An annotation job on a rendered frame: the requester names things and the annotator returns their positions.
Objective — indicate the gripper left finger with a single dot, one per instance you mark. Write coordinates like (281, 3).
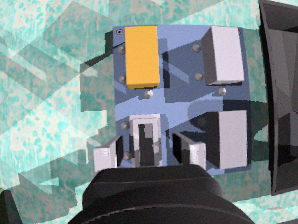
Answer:
(108, 156)

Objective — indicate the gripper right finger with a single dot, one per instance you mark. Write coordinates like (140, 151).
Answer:
(186, 151)

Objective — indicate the yellow block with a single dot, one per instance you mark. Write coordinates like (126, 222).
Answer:
(142, 69)

